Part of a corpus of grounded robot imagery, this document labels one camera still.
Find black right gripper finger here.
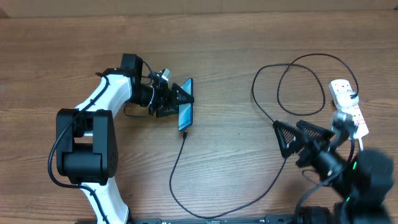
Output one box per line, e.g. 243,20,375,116
272,120,305,158
296,120,335,141

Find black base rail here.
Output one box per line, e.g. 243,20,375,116
128,215,295,224

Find white power strip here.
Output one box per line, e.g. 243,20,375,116
328,79,369,139

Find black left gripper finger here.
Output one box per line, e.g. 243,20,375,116
171,83,194,105
156,106,179,118

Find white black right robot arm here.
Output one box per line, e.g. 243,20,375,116
272,119,394,223

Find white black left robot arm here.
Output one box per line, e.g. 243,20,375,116
47,54,194,223

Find white charger plug adapter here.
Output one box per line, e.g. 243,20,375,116
336,91,359,110

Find blue Samsung smartphone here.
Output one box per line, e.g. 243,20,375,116
178,78,193,132

